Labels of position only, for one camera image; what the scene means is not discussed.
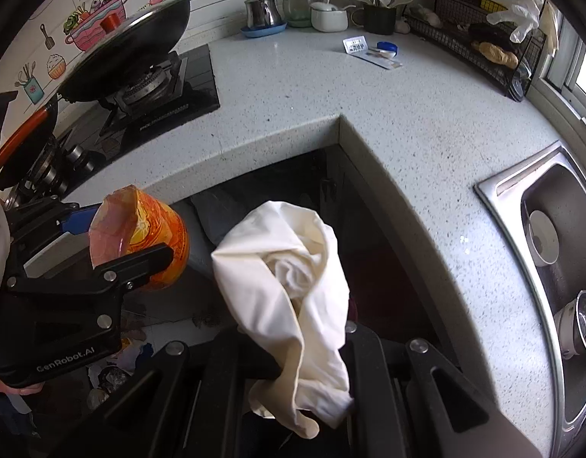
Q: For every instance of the ginger root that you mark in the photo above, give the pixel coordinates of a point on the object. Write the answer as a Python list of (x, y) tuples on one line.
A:
[(496, 54)]

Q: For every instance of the black wire spice rack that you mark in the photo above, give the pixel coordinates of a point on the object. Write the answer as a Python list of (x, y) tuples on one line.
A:
[(455, 24)]

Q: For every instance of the white bowl in sink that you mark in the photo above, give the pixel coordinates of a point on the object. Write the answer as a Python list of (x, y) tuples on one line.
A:
[(542, 239)]

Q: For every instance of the stainless steel sink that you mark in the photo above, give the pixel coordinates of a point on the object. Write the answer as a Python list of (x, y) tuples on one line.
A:
[(552, 182)]

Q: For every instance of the white sugar bowl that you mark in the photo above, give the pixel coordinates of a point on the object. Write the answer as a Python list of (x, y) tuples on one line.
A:
[(329, 18)]

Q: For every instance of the steel cup in sink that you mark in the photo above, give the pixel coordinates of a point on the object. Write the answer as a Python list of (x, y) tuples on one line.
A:
[(570, 323)]

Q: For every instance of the black gas stove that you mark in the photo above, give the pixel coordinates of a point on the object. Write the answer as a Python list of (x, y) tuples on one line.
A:
[(181, 88)]

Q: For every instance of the white sachet packet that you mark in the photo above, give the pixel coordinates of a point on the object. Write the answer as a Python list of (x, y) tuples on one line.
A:
[(357, 47)]

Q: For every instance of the clear disposable glove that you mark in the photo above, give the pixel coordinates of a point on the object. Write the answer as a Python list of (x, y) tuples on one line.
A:
[(524, 14)]

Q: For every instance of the black frying pan orange handle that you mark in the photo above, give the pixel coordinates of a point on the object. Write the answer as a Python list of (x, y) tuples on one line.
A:
[(18, 154)]

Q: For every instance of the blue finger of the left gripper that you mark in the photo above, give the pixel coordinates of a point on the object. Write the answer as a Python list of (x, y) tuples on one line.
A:
[(79, 221)]

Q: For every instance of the blue bottle cap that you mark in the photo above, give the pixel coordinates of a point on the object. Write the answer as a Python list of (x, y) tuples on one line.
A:
[(388, 46)]

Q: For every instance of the dark green utensil mug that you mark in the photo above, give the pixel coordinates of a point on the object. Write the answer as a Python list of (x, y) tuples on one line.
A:
[(375, 19)]

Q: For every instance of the white plastic spoon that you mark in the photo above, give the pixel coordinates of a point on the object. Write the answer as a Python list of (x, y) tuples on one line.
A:
[(383, 53)]

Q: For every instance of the steel oil pot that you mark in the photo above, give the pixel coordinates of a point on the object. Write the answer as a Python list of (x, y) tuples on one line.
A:
[(262, 14)]

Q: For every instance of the blue saucer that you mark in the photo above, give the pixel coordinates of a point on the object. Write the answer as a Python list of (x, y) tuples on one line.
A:
[(263, 32)]

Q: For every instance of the black wok with lid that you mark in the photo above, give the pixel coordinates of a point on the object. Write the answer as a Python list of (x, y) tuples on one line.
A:
[(136, 45)]

